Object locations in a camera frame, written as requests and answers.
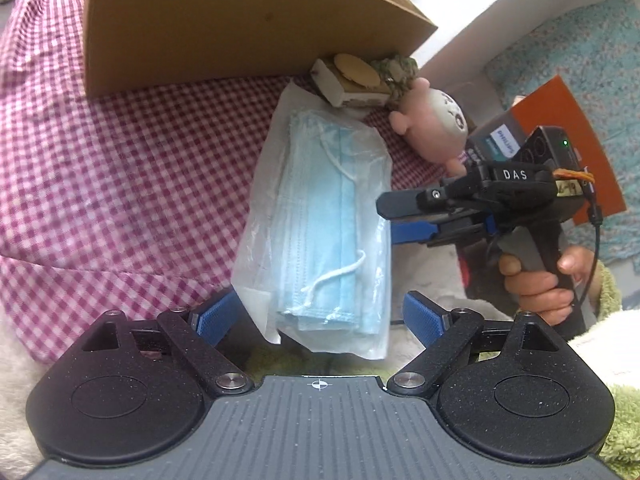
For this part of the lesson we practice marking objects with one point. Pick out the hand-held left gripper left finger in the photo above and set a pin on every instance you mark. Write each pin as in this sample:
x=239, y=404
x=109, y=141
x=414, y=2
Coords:
x=217, y=317

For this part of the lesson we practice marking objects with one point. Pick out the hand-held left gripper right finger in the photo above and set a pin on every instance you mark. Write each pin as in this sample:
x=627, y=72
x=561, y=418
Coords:
x=425, y=317

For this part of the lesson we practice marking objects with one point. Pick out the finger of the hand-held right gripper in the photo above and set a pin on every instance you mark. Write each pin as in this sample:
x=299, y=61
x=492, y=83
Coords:
x=410, y=232
x=400, y=205

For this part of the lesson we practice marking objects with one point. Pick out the pink plush toy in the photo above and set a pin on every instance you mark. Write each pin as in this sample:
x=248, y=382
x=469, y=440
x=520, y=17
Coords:
x=430, y=125

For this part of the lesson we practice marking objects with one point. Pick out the blue face masks pack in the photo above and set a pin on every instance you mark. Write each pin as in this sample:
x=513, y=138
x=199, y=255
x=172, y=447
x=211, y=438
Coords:
x=315, y=230

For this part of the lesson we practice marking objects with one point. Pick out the brown snack packet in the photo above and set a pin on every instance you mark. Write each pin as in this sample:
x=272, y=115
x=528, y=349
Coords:
x=350, y=94

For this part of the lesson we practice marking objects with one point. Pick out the green floral scrunchie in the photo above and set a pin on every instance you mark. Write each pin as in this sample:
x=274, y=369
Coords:
x=400, y=72

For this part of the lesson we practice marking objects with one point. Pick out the round beige puff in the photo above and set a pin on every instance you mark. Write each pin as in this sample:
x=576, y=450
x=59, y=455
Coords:
x=356, y=69

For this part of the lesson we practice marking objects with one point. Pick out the cardboard box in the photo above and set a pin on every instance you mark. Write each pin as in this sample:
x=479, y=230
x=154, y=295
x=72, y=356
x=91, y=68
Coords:
x=225, y=25

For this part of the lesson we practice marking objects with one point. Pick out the person's right hand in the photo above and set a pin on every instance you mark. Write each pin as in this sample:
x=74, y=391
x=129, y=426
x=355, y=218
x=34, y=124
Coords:
x=530, y=292

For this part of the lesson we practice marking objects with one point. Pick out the white fluffy cloth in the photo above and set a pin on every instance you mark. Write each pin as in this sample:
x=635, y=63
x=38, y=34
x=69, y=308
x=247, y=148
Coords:
x=430, y=270

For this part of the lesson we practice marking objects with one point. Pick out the grey box with label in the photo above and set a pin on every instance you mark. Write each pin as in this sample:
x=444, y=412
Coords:
x=492, y=132

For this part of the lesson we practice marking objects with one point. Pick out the orange book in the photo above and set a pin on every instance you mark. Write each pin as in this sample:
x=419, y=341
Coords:
x=585, y=125

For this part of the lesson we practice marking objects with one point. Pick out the pink checked cloth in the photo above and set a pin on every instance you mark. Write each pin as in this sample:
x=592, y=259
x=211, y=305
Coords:
x=125, y=170

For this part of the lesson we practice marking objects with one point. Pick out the teal floral bedding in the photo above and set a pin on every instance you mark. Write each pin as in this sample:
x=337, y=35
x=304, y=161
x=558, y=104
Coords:
x=600, y=40

